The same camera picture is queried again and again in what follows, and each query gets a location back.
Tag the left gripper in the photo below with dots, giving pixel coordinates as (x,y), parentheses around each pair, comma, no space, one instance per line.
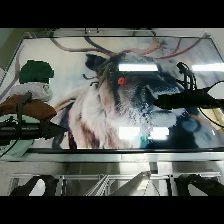
(31,130)

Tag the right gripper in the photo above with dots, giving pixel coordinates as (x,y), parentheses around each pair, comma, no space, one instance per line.
(191,99)

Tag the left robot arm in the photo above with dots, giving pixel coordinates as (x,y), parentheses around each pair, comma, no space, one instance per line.
(6,131)

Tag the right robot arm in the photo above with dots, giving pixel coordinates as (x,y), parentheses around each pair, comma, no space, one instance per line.
(203,185)

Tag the pale green garment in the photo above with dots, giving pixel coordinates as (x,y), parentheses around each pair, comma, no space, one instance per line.
(20,148)

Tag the brown garment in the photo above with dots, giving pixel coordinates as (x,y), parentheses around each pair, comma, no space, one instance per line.
(36,108)

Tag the white garment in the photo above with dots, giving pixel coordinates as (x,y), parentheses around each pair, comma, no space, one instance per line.
(35,90)

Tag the silver frame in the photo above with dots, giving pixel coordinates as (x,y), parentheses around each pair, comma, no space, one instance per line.
(100,166)

